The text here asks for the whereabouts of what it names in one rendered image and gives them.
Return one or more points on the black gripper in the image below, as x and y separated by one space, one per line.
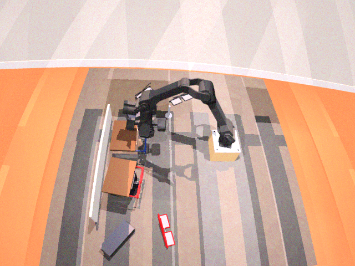
161 124

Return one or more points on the black-framed glasses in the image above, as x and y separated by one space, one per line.
177 100

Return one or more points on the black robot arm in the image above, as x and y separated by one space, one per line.
147 104

